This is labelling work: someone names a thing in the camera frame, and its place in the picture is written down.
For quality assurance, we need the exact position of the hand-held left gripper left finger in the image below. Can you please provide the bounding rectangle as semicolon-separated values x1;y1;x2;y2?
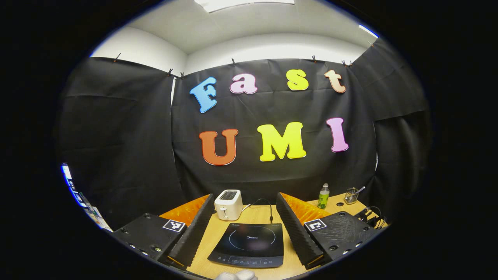
112;193;215;271

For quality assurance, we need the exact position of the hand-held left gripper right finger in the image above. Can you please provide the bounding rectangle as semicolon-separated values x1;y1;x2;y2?
275;192;380;270

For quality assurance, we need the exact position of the black induction cooktop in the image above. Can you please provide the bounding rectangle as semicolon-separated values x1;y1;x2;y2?
207;222;284;269

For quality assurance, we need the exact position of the green label drink bottle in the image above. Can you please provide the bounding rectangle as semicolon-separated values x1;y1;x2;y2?
317;183;330;210

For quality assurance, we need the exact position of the white toaster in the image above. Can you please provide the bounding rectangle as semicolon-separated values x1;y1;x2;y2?
214;189;243;221

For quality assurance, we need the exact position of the white printed panel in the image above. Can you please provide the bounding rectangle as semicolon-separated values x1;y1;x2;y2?
60;163;113;232

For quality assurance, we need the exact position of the ceiling light panel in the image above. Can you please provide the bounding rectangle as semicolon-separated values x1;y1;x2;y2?
195;0;295;13

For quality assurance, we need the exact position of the black power cable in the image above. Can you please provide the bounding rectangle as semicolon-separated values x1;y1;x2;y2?
249;198;274;224

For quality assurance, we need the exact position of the black cable bundle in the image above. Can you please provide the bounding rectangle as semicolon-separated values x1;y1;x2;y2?
356;206;388;228

